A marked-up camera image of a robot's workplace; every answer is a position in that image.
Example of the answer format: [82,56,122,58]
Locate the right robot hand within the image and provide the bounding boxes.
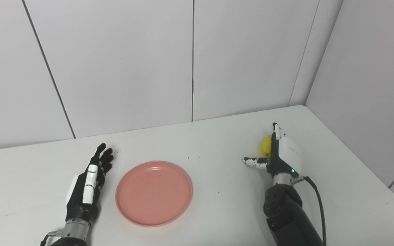
[242,122,303,179]

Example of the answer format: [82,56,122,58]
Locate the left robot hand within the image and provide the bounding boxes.
[65,143,114,223]

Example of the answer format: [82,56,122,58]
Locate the yellow lemon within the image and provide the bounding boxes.
[260,135,273,158]

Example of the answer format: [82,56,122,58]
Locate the pink plate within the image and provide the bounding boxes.
[115,161,194,228]

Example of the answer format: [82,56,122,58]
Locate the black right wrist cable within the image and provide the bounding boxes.
[291,176,327,246]

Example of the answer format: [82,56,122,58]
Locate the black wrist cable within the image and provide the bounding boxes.
[40,230,63,246]
[291,176,327,246]

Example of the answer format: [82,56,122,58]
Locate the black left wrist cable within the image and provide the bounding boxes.
[40,230,63,246]

